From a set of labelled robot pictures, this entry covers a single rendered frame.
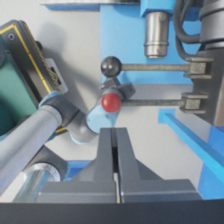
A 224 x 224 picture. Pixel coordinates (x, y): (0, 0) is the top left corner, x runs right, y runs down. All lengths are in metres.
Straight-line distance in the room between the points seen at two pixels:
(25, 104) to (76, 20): 0.70
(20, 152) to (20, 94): 0.56
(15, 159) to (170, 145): 1.31
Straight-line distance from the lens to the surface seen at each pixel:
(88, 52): 1.25
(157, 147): 1.50
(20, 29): 1.05
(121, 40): 1.13
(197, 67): 0.29
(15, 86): 0.96
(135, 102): 0.27
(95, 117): 0.49
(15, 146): 0.44
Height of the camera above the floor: 1.24
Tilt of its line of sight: 73 degrees down
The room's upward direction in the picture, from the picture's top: 176 degrees clockwise
